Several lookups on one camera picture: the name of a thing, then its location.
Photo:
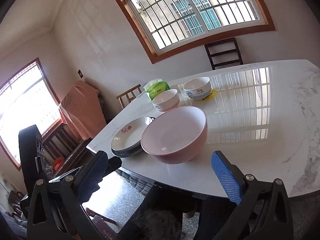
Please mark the wood-framed barred window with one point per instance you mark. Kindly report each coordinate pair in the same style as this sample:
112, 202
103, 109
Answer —
190, 12

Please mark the orange item on bench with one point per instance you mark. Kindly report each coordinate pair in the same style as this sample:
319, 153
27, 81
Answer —
58, 163

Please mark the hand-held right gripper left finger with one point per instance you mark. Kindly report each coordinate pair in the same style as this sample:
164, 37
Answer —
92, 172

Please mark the dark wooden chair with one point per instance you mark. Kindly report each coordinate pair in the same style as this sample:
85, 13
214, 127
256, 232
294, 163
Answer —
223, 52

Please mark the large blue floral plate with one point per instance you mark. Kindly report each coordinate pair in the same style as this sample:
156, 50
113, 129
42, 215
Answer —
127, 155

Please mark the green tissue pack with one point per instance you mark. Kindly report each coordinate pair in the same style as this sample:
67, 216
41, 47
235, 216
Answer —
157, 87

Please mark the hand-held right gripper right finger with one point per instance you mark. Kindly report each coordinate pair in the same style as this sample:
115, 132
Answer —
225, 177

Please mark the orange cloth cover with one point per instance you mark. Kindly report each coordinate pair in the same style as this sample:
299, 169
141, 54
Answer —
82, 110

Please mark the white plate with pink flowers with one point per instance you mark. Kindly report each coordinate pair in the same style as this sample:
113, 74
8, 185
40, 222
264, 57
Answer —
127, 135

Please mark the white bowl with pink stripes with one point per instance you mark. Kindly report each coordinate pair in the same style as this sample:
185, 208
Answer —
166, 101

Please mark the white bowl with cartoon print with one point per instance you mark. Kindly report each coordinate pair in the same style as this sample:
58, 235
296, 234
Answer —
197, 86

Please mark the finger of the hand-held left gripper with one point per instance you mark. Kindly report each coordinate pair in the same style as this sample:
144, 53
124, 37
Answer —
113, 165

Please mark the yellow round sticker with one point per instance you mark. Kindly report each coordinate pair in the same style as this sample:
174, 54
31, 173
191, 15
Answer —
212, 93

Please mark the dark wall plate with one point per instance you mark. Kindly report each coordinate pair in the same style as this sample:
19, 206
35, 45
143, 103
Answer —
80, 73

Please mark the narrow wood-framed window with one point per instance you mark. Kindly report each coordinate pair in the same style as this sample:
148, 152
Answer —
25, 105

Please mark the light wooden chair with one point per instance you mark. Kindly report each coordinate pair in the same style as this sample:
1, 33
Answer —
128, 95

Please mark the reddish wooden stool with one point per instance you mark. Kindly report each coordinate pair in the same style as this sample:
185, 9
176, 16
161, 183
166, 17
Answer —
102, 223

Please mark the person's shoe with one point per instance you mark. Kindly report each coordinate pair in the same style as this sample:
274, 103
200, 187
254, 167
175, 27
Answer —
189, 214

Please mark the small blue floral plate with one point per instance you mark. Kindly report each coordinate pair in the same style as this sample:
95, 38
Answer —
125, 151

